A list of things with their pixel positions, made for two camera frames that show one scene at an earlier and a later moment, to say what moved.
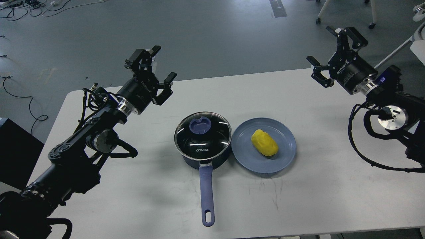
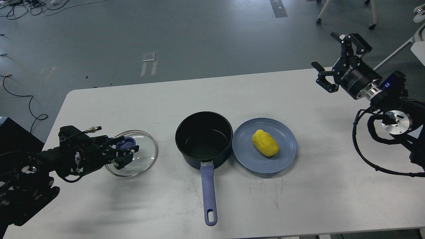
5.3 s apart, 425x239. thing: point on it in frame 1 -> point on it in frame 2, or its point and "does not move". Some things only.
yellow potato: (263, 142) does not move
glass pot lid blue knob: (200, 126) -> (126, 142)
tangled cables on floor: (15, 10) does not move
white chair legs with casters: (371, 25) does not move
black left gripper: (140, 90) -> (84, 154)
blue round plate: (251, 157) does not move
